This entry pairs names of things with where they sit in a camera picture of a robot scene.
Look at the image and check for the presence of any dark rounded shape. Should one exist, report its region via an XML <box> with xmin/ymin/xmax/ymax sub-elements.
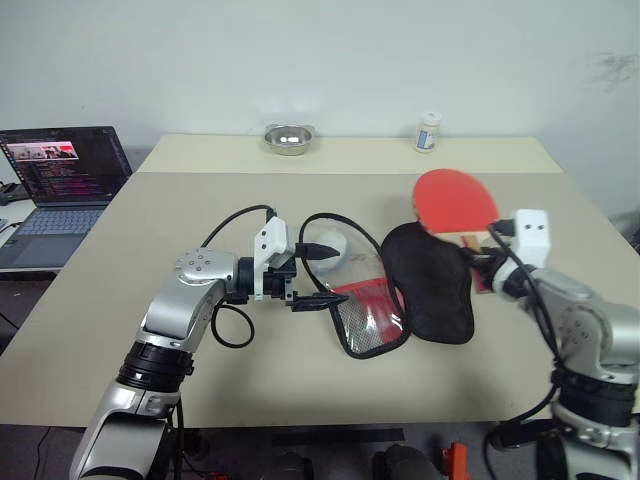
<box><xmin>372</xmin><ymin>443</ymin><xmax>442</xmax><ymax>480</ymax></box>

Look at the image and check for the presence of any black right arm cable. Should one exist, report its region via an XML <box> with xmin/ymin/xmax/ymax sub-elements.
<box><xmin>482</xmin><ymin>219</ymin><xmax>569</xmax><ymax>480</ymax></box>

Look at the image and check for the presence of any black bar under table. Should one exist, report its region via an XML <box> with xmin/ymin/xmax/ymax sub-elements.
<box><xmin>271</xmin><ymin>428</ymin><xmax>405</xmax><ymax>449</ymax></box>

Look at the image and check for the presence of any stainless steel bowl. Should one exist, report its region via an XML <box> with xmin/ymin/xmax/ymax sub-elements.
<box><xmin>263</xmin><ymin>123</ymin><xmax>317</xmax><ymax>157</ymax></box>

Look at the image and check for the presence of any white plastic bottle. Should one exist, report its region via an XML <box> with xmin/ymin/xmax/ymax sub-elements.
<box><xmin>414</xmin><ymin>111</ymin><xmax>445</xmax><ymax>154</ymax></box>

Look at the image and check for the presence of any white table tennis ball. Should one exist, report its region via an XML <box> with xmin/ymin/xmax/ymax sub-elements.
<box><xmin>312</xmin><ymin>230</ymin><xmax>350</xmax><ymax>274</ymax></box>

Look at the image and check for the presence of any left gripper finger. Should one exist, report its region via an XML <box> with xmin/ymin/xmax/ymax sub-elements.
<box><xmin>291</xmin><ymin>293</ymin><xmax>350</xmax><ymax>314</ymax></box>
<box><xmin>293</xmin><ymin>242</ymin><xmax>340</xmax><ymax>262</ymax></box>

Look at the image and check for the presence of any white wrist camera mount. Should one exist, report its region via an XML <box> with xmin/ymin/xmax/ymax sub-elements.
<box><xmin>508</xmin><ymin>208</ymin><xmax>552</xmax><ymax>267</ymax></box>
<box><xmin>251</xmin><ymin>215</ymin><xmax>292</xmax><ymax>301</ymax></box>

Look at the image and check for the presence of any grey side desk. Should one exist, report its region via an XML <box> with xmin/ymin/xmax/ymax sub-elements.
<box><xmin>0</xmin><ymin>144</ymin><xmax>154</xmax><ymax>346</ymax></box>

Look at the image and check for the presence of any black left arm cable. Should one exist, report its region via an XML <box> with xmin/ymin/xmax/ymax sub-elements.
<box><xmin>199</xmin><ymin>203</ymin><xmax>279</xmax><ymax>349</ymax></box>

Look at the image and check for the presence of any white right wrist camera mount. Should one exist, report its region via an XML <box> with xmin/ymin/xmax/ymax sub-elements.
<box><xmin>508</xmin><ymin>208</ymin><xmax>552</xmax><ymax>267</ymax></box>

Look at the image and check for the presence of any red table tennis paddle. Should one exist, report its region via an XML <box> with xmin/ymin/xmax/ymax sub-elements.
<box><xmin>412</xmin><ymin>168</ymin><xmax>502</xmax><ymax>295</ymax></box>

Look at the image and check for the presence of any black device on desk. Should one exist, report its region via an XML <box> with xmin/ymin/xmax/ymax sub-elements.
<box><xmin>0</xmin><ymin>181</ymin><xmax>27</xmax><ymax>207</ymax></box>

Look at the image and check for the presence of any black paddle case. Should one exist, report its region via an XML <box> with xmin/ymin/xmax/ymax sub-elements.
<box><xmin>298</xmin><ymin>213</ymin><xmax>476</xmax><ymax>360</ymax></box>

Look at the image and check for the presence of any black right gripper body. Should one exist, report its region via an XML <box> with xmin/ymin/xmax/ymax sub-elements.
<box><xmin>469</xmin><ymin>249</ymin><xmax>507</xmax><ymax>282</ymax></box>

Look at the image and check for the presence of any grey open laptop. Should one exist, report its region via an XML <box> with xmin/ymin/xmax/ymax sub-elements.
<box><xmin>0</xmin><ymin>126</ymin><xmax>134</xmax><ymax>269</ymax></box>

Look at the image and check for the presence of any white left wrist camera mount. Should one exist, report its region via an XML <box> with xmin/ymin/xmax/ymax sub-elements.
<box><xmin>251</xmin><ymin>215</ymin><xmax>292</xmax><ymax>301</ymax></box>

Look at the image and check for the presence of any orange black tool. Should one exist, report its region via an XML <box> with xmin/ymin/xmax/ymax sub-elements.
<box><xmin>441</xmin><ymin>441</ymin><xmax>469</xmax><ymax>480</ymax></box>

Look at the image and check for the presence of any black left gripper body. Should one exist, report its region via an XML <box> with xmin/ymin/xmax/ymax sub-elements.
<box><xmin>263</xmin><ymin>251</ymin><xmax>300</xmax><ymax>309</ymax></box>

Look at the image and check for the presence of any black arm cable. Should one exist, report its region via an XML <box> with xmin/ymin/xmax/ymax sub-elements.
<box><xmin>199</xmin><ymin>203</ymin><xmax>279</xmax><ymax>349</ymax></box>
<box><xmin>482</xmin><ymin>219</ymin><xmax>569</xmax><ymax>480</ymax></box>

